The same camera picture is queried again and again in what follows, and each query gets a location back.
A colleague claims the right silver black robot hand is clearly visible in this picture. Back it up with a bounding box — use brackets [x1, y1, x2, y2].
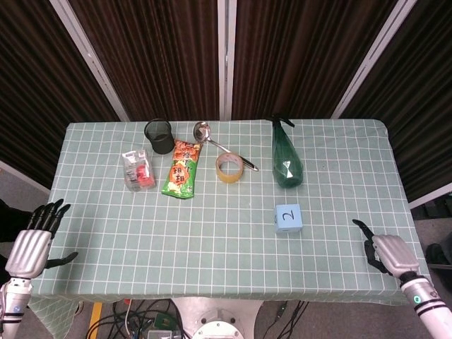
[352, 219, 421, 278]

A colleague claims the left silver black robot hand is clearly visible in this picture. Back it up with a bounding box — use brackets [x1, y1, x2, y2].
[5, 198, 79, 280]

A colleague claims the light blue numbered cube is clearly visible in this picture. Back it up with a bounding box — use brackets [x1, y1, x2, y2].
[273, 203, 304, 234]

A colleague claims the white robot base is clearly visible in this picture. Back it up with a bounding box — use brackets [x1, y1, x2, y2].
[171, 297, 264, 339]

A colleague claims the green checkered tablecloth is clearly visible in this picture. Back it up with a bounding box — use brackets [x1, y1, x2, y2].
[28, 119, 431, 337]

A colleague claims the clear box with red item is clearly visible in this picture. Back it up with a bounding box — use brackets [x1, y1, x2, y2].
[121, 148, 157, 193]

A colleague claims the green plastic bag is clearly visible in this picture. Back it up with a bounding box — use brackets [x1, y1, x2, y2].
[268, 115, 304, 189]

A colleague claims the black mesh pen holder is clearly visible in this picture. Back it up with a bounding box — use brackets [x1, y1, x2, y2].
[143, 119, 176, 155]

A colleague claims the green orange snack packet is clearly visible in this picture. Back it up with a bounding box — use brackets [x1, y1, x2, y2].
[161, 139, 202, 199]

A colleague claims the yellow tape roll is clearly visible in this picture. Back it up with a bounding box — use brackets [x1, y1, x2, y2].
[215, 153, 244, 184]

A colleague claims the black cable bundle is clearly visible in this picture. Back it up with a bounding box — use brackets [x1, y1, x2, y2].
[86, 299, 184, 339]

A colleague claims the white partition frame post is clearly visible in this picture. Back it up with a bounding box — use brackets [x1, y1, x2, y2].
[216, 0, 237, 121]
[331, 0, 418, 119]
[49, 0, 131, 122]

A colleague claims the metal ladle with black handle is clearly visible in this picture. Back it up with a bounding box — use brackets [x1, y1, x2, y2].
[192, 121, 260, 172]

